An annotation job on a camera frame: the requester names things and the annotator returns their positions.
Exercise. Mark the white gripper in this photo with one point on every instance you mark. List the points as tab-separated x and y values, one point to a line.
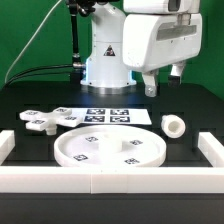
151	42

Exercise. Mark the white round table top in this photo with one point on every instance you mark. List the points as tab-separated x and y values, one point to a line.
109	146

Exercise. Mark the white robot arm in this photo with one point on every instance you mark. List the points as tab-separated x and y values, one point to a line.
106	72

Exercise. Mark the white right fence bar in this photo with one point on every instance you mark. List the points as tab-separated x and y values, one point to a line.
211	148

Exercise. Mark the white fence bar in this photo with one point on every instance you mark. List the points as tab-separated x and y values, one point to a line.
211	148
96	181
7	143

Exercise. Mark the white marker sheet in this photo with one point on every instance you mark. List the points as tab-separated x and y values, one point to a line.
113	116

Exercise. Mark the white cross-shaped table base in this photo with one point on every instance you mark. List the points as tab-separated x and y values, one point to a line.
41	121

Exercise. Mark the white left fence bar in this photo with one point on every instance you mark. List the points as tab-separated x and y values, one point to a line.
7	143

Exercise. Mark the white front fence bar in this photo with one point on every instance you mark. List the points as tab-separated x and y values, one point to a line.
96	181

